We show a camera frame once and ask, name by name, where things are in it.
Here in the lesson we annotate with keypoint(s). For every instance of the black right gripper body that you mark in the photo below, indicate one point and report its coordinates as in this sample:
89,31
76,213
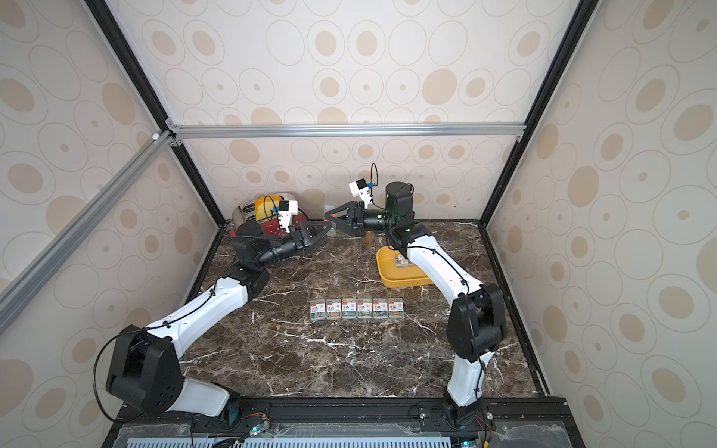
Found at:
358,217

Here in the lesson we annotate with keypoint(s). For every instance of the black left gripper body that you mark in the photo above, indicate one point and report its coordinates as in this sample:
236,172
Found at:
282,248

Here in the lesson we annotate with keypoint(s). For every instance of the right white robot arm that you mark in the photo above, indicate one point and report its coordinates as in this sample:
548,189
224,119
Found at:
476,324

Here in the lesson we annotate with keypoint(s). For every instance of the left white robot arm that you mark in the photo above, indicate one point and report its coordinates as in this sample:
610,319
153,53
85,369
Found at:
144,371

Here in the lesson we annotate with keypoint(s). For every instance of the yellow plastic storage tray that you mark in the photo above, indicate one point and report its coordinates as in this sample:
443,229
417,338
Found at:
399,278

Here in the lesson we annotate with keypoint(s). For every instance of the red polka dot toaster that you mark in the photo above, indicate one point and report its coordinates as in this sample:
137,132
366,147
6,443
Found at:
245,213

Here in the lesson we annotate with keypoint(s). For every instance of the left cinnamon spice bottle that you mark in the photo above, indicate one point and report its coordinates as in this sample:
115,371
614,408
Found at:
368,239

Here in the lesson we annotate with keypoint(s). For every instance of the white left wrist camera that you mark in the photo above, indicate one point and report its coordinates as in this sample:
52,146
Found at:
286,211

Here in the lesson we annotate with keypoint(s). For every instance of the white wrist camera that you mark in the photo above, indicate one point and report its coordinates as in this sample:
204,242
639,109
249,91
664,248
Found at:
286,211
363,190

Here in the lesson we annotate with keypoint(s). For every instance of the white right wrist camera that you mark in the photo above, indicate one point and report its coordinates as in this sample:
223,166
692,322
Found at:
363,190

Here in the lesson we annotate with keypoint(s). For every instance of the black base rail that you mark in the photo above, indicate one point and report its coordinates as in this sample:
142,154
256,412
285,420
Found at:
325,422

